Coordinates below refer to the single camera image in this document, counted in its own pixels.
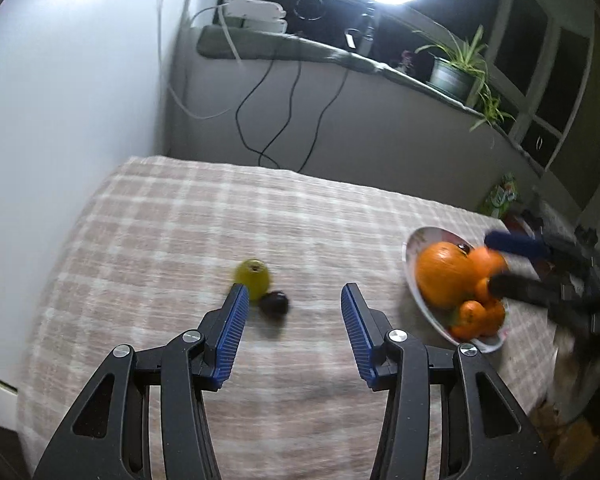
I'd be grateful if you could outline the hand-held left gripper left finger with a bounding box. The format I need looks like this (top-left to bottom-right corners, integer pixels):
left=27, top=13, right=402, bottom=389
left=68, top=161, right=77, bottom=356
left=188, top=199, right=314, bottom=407
left=32, top=283, right=250, bottom=480

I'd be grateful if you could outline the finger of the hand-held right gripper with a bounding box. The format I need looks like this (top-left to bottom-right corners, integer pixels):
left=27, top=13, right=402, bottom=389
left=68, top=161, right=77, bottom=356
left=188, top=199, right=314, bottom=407
left=484, top=230, right=588, bottom=266
left=487, top=272, right=588, bottom=311

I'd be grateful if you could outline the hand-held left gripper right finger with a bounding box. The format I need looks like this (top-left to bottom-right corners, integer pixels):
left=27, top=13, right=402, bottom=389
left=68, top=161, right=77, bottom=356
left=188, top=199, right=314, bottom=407
left=341, top=283, right=563, bottom=480

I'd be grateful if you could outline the large smooth orange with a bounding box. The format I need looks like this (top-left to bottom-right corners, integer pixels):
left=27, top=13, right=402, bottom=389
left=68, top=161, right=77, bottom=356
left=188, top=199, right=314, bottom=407
left=467, top=246, right=509, bottom=286

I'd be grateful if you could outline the small leafless tangerine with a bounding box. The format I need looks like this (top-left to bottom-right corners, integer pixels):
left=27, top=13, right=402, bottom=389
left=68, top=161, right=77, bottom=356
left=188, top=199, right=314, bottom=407
left=482, top=299, right=507, bottom=337

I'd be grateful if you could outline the small tangerine with leaf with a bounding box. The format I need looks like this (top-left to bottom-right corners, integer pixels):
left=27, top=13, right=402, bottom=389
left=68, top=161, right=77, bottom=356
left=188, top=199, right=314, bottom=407
left=450, top=300, right=487, bottom=340

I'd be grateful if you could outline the green grape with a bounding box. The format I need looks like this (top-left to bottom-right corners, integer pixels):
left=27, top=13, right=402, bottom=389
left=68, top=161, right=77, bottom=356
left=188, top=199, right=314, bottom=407
left=234, top=258, right=271, bottom=302

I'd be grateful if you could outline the large bumpy orange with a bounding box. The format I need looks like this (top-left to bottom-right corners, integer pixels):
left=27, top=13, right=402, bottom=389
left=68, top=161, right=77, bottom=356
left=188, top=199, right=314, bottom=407
left=416, top=241, right=473, bottom=310

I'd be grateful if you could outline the floral white plate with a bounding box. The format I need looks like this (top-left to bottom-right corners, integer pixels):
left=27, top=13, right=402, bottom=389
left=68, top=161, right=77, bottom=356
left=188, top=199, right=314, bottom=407
left=404, top=226, right=510, bottom=354

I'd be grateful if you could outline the green printed bag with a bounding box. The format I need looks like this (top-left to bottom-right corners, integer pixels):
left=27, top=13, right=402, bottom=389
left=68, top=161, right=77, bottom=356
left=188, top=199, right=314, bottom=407
left=481, top=174, right=521, bottom=218

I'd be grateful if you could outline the pink checked tablecloth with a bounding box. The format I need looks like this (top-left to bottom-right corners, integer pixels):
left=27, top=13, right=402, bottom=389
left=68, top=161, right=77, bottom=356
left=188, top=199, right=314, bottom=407
left=16, top=155, right=556, bottom=480

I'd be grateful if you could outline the potted spider plant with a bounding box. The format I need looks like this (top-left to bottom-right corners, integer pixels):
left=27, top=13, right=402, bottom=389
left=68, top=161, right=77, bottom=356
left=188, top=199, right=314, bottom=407
left=412, top=25, right=516, bottom=133

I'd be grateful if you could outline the white refrigerator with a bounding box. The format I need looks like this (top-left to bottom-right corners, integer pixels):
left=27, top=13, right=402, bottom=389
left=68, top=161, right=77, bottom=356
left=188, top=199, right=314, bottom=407
left=0, top=0, right=186, bottom=396

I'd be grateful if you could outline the white power strip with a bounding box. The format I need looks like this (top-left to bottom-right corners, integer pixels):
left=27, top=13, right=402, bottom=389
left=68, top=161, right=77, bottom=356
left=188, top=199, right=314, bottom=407
left=222, top=0, right=288, bottom=33

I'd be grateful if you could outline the looped black cable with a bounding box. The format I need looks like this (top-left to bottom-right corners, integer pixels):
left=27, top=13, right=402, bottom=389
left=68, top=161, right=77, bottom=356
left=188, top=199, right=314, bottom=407
left=236, top=57, right=303, bottom=171

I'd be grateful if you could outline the black cable with adapter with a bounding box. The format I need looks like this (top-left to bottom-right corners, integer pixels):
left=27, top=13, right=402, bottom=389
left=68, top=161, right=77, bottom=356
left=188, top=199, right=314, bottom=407
left=297, top=30, right=361, bottom=175

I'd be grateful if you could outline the white cable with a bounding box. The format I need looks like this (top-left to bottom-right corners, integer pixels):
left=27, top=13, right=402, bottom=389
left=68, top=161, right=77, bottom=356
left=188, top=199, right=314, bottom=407
left=155, top=0, right=246, bottom=121

